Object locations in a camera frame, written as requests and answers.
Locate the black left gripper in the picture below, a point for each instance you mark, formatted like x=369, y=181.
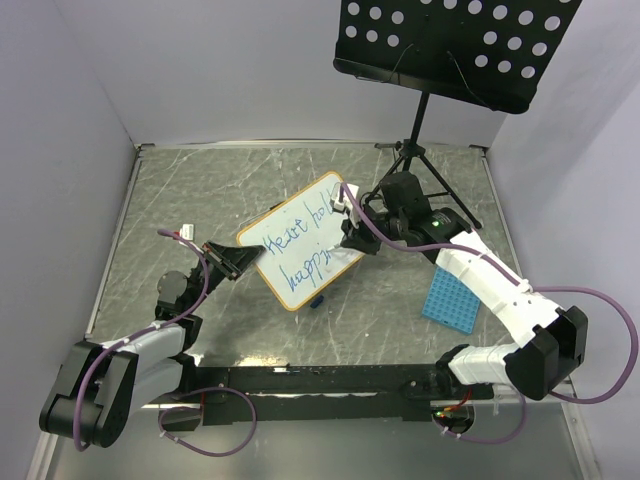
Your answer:
x=236, y=258

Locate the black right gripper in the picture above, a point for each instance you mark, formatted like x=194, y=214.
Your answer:
x=356, y=238

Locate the yellow framed whiteboard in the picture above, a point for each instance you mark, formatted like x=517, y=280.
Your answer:
x=296, y=265

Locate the blue marker cap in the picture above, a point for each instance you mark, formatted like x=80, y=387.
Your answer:
x=317, y=302

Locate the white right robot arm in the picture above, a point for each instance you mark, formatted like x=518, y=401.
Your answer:
x=548, y=341

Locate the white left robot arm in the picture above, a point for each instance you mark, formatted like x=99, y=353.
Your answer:
x=99, y=385

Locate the blue studded building plate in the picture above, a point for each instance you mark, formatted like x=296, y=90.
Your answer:
x=450, y=303

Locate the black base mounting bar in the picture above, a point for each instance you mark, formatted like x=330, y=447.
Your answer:
x=299, y=393

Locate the black music stand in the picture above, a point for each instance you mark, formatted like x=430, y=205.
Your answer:
x=487, y=53

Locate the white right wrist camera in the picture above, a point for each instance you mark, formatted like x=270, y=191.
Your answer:
x=342, y=201

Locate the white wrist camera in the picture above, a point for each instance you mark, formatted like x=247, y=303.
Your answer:
x=342, y=201
x=187, y=232

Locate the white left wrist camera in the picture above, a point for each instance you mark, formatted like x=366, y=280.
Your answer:
x=187, y=232

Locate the wire whiteboard easel stand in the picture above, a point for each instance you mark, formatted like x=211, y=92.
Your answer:
x=263, y=214

